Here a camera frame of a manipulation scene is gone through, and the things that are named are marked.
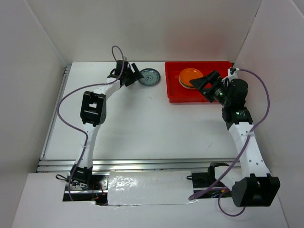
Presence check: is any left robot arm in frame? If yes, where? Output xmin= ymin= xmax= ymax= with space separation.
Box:
xmin=70 ymin=60 xmax=143 ymax=190

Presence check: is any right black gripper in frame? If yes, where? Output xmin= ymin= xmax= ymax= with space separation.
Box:
xmin=189 ymin=70 xmax=231 ymax=107

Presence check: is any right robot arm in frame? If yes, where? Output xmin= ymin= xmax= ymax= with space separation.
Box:
xmin=189 ymin=68 xmax=280 ymax=207

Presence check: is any blue white patterned plate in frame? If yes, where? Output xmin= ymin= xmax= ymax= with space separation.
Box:
xmin=138 ymin=68 xmax=161 ymax=87

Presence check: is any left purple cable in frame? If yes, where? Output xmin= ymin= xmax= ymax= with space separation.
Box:
xmin=57 ymin=46 xmax=130 ymax=202

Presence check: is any white foil cover panel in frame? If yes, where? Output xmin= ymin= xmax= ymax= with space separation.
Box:
xmin=107 ymin=171 xmax=193 ymax=206

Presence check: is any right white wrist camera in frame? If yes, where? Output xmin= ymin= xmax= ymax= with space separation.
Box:
xmin=222 ymin=68 xmax=239 ymax=84

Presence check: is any beige floral plate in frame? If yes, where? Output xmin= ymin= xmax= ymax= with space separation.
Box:
xmin=179 ymin=77 xmax=195 ymax=90

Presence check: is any red plastic bin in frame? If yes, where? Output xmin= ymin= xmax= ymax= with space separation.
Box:
xmin=164 ymin=61 xmax=233 ymax=103

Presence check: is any aluminium frame rail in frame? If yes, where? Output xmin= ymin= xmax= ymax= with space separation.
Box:
xmin=37 ymin=62 xmax=237 ymax=173

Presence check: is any orange plate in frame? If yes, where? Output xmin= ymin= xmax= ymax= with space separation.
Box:
xmin=179 ymin=68 xmax=203 ymax=87

